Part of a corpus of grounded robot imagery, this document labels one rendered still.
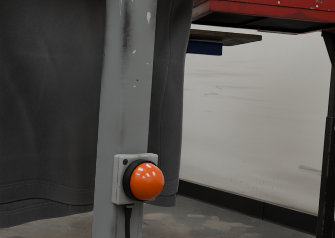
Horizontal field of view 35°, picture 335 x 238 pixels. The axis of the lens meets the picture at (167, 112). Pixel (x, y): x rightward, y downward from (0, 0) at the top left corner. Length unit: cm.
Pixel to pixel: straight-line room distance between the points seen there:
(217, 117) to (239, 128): 20
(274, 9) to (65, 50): 124
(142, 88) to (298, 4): 148
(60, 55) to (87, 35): 6
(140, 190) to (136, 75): 12
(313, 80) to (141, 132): 243
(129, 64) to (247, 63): 271
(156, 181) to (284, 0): 151
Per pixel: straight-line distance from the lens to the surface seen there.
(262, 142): 315
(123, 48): 54
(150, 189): 52
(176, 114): 97
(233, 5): 191
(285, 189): 307
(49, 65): 81
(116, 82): 54
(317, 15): 203
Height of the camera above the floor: 75
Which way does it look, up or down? 3 degrees down
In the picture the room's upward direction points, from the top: 4 degrees clockwise
